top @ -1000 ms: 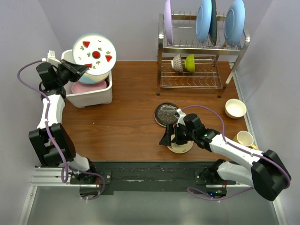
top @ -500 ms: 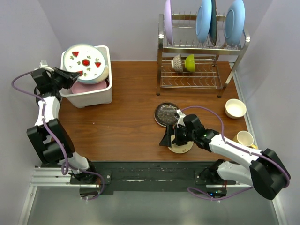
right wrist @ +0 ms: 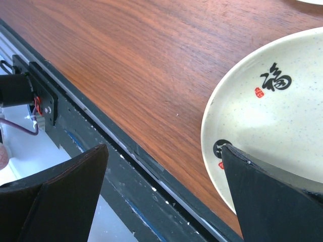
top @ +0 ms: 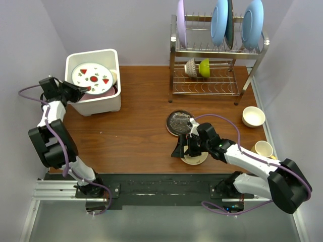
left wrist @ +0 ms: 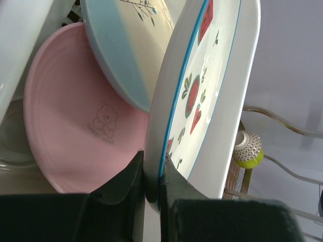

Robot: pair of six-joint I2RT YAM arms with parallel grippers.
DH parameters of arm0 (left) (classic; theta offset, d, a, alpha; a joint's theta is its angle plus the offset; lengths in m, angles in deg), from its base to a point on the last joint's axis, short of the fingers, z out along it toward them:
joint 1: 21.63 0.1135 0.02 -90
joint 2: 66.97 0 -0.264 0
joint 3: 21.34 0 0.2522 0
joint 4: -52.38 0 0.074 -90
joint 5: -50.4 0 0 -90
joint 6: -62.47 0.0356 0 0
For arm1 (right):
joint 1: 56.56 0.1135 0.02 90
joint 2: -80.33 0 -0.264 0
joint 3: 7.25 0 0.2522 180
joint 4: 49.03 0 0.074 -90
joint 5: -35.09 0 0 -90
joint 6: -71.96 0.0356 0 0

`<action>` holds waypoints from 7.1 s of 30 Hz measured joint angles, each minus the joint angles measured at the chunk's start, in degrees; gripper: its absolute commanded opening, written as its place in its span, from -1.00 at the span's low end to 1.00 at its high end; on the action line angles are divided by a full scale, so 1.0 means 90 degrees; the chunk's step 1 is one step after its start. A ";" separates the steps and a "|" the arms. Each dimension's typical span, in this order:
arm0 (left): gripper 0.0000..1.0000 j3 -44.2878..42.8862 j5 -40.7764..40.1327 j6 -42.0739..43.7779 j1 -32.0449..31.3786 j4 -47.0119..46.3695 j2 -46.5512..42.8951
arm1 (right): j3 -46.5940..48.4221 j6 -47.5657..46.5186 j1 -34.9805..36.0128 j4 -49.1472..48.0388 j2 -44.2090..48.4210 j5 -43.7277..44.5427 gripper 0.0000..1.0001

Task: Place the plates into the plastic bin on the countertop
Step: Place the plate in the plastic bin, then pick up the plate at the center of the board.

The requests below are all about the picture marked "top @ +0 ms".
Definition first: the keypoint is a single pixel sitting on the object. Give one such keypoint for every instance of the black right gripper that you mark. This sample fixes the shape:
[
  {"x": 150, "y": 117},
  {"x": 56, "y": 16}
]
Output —
[{"x": 178, "y": 152}]

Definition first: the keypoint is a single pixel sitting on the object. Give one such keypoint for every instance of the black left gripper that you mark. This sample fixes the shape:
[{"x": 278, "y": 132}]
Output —
[{"x": 76, "y": 91}]

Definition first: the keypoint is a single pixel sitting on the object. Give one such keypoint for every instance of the pink plate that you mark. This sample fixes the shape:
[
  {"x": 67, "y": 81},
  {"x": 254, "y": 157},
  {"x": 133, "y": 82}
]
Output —
[{"x": 103, "y": 95}]

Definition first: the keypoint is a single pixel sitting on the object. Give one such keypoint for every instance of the white watermelon pattern plate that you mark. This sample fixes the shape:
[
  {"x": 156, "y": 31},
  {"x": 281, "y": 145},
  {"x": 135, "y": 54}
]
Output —
[{"x": 95, "y": 77}]

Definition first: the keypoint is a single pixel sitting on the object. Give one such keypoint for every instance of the blue and cream plate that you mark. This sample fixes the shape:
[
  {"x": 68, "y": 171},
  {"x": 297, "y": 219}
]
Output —
[{"x": 115, "y": 76}]

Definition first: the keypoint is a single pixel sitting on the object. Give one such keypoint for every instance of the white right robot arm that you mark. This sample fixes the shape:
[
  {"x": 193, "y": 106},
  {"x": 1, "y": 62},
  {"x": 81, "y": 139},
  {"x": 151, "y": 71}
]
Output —
[{"x": 281, "y": 182}]

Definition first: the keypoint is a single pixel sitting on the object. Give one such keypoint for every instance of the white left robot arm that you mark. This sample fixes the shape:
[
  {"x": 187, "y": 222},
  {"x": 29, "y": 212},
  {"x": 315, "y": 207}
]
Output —
[{"x": 52, "y": 141}]

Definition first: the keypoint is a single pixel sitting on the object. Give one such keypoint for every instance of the white plastic bin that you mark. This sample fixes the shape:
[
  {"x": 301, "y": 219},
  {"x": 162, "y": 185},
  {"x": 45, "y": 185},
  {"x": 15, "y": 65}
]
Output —
[{"x": 109, "y": 59}]

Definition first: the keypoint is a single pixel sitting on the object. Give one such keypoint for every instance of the cream floral small plate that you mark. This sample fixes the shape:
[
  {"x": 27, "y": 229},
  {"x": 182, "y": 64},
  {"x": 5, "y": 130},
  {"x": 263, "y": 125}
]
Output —
[{"x": 197, "y": 160}]

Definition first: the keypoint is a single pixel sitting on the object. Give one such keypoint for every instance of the black glossy plate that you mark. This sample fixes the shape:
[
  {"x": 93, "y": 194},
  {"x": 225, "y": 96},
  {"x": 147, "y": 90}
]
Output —
[{"x": 176, "y": 122}]

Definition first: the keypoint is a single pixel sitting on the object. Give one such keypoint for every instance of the cream bowl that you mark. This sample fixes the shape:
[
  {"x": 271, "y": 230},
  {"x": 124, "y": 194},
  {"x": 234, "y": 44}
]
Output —
[{"x": 253, "y": 117}]

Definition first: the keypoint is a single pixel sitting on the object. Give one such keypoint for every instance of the yellow mug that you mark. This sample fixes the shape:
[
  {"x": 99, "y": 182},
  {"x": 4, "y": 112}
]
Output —
[{"x": 263, "y": 148}]

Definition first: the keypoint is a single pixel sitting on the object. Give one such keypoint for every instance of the patterned ceramic bowl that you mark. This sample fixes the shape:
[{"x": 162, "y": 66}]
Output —
[{"x": 190, "y": 68}]

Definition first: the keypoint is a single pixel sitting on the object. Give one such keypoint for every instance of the metal dish rack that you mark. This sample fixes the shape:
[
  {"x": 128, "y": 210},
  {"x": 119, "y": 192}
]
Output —
[{"x": 231, "y": 69}]

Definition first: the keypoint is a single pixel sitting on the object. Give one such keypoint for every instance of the green bowl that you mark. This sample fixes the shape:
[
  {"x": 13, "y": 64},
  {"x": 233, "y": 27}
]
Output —
[{"x": 204, "y": 68}]

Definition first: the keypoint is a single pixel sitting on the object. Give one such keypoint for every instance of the dark teal plate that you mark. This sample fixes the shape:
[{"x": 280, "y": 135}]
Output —
[{"x": 229, "y": 33}]

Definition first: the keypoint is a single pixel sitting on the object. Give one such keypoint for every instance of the lilac plate in rack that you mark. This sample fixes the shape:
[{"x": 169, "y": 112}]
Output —
[{"x": 181, "y": 23}]

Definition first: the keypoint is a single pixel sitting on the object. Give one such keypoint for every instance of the light blue plate left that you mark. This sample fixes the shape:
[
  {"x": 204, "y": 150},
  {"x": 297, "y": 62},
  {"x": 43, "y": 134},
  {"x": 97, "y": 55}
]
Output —
[{"x": 219, "y": 22}]

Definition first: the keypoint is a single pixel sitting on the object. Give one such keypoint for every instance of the light blue plate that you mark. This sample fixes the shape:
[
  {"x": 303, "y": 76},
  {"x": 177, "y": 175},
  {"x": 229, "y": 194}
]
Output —
[
  {"x": 252, "y": 24},
  {"x": 219, "y": 22}
]

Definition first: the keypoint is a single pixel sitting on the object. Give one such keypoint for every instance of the light blue plate right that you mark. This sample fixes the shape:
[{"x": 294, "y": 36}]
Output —
[{"x": 252, "y": 24}]

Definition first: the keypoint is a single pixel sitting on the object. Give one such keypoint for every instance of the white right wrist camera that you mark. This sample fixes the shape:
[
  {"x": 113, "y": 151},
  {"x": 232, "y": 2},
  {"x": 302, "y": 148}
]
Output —
[{"x": 192, "y": 124}]

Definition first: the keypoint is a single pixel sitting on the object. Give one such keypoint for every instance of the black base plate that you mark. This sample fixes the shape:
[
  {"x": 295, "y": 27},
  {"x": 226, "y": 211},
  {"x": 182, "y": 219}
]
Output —
[{"x": 164, "y": 189}]

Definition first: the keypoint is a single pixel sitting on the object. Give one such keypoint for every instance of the aluminium rail frame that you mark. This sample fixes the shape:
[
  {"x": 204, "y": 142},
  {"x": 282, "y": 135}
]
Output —
[{"x": 55, "y": 213}]

